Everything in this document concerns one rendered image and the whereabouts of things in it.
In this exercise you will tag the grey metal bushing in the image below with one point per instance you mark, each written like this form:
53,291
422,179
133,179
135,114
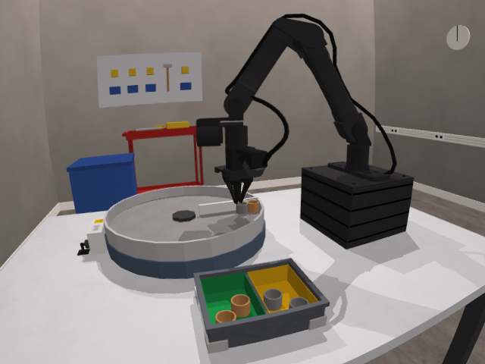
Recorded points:
273,299
242,208
297,301

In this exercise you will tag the yellow bin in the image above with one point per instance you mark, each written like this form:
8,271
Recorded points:
284,279

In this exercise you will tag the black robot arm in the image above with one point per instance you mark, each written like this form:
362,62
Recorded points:
350,124

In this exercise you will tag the bronze bushing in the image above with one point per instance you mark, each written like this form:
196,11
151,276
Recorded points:
225,316
252,206
240,304

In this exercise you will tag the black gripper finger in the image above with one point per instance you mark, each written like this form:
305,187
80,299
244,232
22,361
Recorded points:
247,182
234,187

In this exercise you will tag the green bin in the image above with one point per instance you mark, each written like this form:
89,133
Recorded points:
218,292

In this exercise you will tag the grey round turntable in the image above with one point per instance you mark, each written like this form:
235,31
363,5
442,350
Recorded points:
146,219

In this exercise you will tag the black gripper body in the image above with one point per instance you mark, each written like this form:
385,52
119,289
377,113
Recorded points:
231,175

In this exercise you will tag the dark grey divided bin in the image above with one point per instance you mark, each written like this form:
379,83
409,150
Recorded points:
262,327

